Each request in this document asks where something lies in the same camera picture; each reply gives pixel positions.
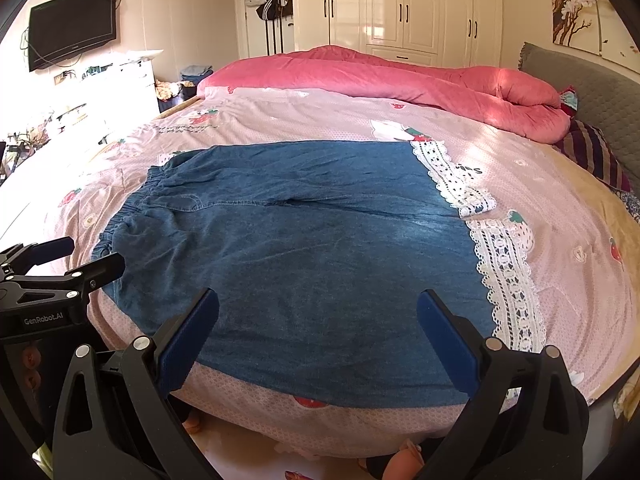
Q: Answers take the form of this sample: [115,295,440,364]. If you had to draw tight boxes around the blue denim lace-trimmed pants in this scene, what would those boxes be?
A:
[91,138,548,409]

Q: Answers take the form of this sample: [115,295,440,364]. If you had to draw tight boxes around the white dresser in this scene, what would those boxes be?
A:
[1,50,162,142]

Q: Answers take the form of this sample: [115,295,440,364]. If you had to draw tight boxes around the pink strawberry print bedsheet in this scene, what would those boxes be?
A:
[0,84,640,461]

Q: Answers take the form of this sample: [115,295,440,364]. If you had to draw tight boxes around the blue storage bin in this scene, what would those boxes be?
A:
[180,65,214,100]

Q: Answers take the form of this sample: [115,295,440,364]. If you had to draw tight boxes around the striped purple pillow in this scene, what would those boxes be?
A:
[554,118,631,192]

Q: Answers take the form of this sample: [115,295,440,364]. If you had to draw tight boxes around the pink rolled quilt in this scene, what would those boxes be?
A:
[198,46,570,144]

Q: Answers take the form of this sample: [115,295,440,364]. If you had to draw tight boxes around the hanging bags on door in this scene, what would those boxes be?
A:
[243,0,294,58]

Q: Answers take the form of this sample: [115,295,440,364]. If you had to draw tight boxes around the grey quilted headboard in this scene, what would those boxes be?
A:
[518,42,640,191]

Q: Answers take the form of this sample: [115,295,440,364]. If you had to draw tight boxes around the cream wardrobe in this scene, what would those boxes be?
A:
[294,0,502,67]

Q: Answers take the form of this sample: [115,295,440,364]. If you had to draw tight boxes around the black wall television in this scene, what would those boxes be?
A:
[27,0,120,72]

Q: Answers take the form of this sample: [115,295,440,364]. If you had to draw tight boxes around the floral wall painting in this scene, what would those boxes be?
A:
[551,0,639,73]

